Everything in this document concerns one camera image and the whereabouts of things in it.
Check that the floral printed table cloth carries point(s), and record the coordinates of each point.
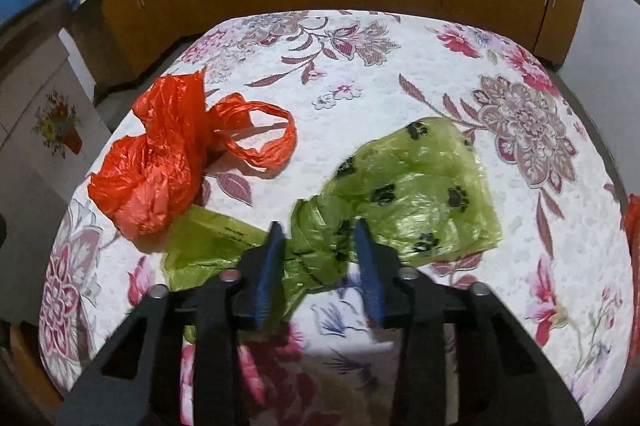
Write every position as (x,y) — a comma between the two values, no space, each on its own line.
(400,55)

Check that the white cabinet with flower sticker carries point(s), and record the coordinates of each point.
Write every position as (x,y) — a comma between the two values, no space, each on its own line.
(50,80)

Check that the plain green plastic bag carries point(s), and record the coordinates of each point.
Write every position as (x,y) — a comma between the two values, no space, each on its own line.
(210,246)

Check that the green paw print plastic bag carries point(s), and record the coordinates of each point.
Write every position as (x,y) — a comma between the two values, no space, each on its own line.
(415,191)

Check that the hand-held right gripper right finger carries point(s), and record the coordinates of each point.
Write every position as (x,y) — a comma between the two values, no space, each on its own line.
(370,276)

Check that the red bag-lined bin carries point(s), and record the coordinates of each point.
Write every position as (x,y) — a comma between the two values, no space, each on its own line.
(632,226)

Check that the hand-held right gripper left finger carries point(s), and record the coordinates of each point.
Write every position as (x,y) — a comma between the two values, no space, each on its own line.
(265,276)

